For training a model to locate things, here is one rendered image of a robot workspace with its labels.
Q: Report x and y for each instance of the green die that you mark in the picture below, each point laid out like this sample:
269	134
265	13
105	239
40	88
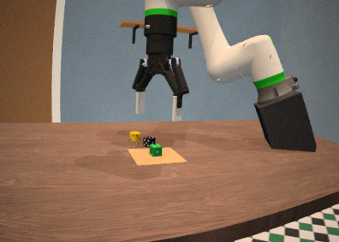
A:
156	150

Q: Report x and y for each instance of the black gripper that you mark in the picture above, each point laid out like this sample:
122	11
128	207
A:
159	50

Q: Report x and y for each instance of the yellow die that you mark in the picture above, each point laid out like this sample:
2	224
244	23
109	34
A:
134	136

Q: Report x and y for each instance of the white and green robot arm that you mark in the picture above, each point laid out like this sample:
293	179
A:
256	57

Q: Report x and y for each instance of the black die with white pips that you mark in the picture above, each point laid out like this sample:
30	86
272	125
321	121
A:
148	141

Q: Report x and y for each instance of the orange flat square mat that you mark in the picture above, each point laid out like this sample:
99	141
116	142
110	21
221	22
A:
143	158

